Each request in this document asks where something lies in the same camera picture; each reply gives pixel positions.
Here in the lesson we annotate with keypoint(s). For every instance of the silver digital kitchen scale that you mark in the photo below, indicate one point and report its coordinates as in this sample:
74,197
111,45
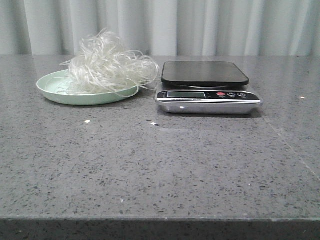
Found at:
205,87

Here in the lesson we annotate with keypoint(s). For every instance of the white pleated curtain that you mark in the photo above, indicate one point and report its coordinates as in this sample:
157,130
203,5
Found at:
164,27

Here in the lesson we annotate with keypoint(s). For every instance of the light green round plate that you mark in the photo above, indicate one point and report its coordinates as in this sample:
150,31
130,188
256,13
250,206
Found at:
54,85

